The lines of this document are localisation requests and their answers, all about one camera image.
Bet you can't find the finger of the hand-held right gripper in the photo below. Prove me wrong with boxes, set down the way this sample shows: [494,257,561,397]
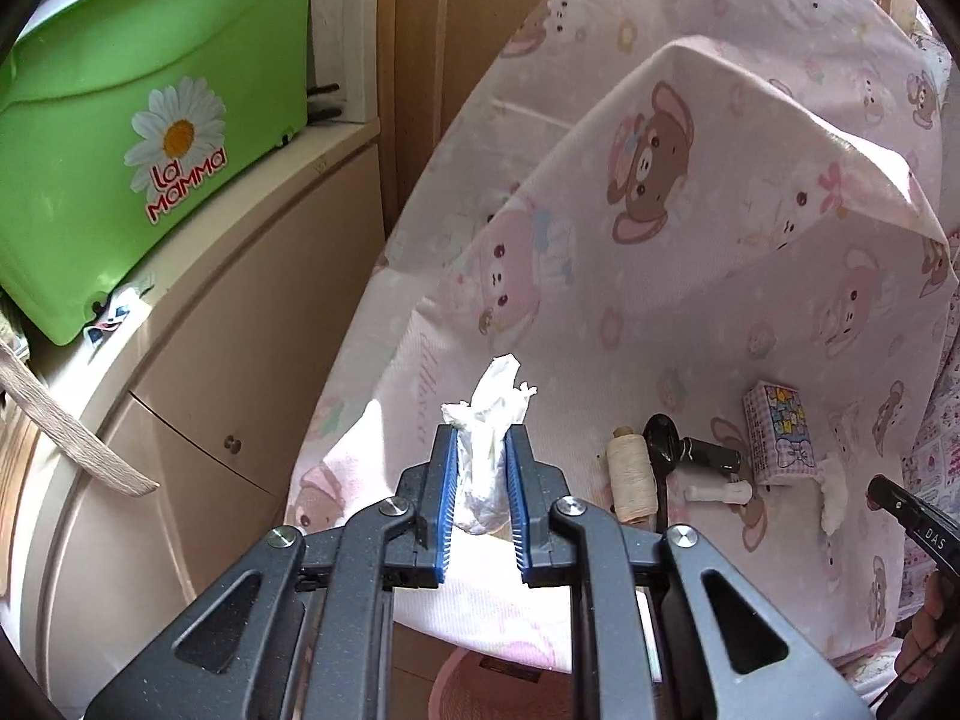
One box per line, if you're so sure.
[866,474,960,567]

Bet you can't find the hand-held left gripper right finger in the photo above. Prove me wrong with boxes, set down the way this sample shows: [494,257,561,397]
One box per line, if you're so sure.
[506,426,875,720]

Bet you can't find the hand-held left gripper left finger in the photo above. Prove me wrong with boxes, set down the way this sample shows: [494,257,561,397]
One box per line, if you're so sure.
[86,424,458,720]

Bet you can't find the white tissue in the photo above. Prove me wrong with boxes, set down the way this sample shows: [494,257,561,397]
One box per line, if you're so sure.
[441,352,539,535]

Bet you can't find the small white tissue wad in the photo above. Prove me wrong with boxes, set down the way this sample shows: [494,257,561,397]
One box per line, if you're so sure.
[817,457,852,533]

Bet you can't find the cream thread spool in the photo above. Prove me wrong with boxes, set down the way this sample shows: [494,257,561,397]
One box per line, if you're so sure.
[606,426,655,524]

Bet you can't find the small printed checked carton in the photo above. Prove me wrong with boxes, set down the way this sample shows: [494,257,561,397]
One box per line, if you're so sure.
[742,381,820,487]

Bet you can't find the black plastic spoon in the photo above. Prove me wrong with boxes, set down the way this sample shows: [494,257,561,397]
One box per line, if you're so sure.
[643,414,683,533]

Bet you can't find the pink plastic basket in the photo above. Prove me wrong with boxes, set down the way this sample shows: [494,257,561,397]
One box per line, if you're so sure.
[431,643,575,720]

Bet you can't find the person's right hand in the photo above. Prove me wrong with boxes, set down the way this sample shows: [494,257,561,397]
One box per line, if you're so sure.
[900,574,960,683]

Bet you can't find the pink cartoon patterned sheet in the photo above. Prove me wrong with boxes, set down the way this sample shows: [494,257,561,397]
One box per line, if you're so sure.
[896,225,960,616]

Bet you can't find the small white tube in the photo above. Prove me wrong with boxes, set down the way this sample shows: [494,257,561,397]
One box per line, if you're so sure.
[684,481,753,505]

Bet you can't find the black cylinder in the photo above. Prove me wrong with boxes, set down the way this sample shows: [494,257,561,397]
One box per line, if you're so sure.
[679,436,743,475]

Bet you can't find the beige cabinet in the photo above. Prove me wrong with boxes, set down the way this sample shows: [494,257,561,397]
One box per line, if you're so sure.
[0,116,398,720]

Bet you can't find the pink bear printed cloth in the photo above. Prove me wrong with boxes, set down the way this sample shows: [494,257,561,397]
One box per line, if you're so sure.
[289,0,953,672]

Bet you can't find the small printed packets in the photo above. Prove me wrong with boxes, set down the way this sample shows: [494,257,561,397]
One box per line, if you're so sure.
[84,283,155,342]

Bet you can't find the green plastic tub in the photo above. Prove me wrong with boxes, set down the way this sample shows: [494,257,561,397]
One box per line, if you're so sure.
[0,0,335,346]

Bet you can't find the beige fabric strap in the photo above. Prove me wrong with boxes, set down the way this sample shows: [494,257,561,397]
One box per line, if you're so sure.
[0,337,158,496]

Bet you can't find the black plastic handles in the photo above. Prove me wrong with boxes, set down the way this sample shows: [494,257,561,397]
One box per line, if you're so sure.
[307,82,342,125]

